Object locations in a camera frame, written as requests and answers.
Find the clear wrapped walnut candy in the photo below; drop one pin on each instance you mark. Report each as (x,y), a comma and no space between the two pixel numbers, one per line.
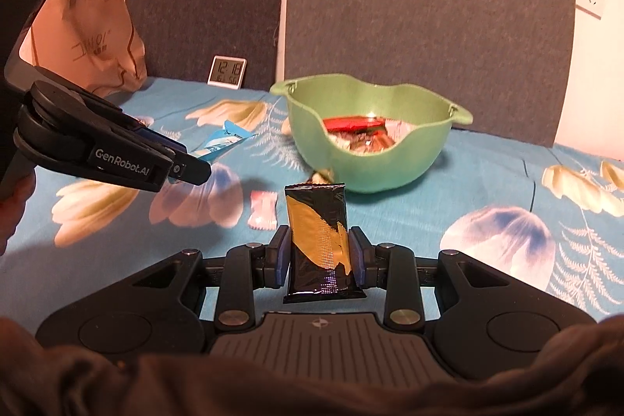
(322,176)

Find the green plastic bowl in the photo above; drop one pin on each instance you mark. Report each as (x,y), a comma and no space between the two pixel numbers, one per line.
(380,167)

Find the bright red long packet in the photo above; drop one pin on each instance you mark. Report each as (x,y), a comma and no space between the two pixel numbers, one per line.
(353,123)

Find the person's left hand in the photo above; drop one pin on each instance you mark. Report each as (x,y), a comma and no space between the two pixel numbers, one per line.
(14,216)

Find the black gold packet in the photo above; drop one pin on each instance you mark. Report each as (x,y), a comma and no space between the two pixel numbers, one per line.
(317,240)

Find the light blue packet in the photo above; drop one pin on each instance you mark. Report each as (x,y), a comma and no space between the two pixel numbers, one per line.
(226,138)

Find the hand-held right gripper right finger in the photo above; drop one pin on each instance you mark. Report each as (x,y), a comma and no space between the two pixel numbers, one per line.
(358,257)

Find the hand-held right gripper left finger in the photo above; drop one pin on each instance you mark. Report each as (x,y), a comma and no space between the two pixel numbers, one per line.
(282,257)

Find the white digital clock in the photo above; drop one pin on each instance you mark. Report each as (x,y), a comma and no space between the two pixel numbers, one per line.
(227,71)

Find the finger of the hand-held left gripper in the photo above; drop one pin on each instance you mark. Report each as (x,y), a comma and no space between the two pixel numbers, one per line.
(163,140)
(192,170)

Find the brown paper bag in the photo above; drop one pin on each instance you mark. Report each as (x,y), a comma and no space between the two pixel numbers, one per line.
(92,40)

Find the small pink candy packet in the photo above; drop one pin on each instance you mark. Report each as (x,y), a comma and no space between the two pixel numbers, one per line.
(262,210)

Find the blue floral cloth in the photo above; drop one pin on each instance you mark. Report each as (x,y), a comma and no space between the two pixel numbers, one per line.
(438,211)

